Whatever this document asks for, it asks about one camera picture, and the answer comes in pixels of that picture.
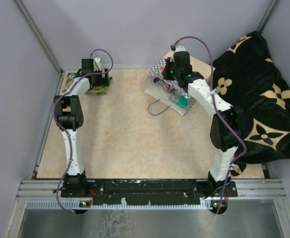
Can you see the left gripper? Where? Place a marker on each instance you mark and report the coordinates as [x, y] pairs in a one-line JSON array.
[[103, 81]]

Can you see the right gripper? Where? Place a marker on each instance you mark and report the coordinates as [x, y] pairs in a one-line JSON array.
[[169, 62]]

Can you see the green candy bag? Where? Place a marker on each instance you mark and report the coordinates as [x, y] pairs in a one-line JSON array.
[[68, 80], [100, 87]]

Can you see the blue checkered paper bag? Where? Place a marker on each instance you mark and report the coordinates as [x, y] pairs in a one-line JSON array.
[[156, 91]]

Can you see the teal snack bag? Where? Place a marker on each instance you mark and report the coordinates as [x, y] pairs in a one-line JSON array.
[[179, 100]]

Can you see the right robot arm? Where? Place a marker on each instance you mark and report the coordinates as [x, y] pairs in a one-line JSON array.
[[227, 126]]

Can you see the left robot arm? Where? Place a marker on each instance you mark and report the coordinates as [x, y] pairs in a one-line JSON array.
[[68, 115]]

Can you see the purple snack bag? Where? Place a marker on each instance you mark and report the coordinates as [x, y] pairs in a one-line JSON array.
[[165, 85]]

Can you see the black floral blanket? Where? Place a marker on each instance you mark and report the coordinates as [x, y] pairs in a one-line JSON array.
[[245, 76]]

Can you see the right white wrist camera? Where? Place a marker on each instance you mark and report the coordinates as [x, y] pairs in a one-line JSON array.
[[178, 48]]

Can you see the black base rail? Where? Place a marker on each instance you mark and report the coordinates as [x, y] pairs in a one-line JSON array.
[[143, 192]]

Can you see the aluminium frame rail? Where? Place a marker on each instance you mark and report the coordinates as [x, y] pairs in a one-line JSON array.
[[244, 188]]

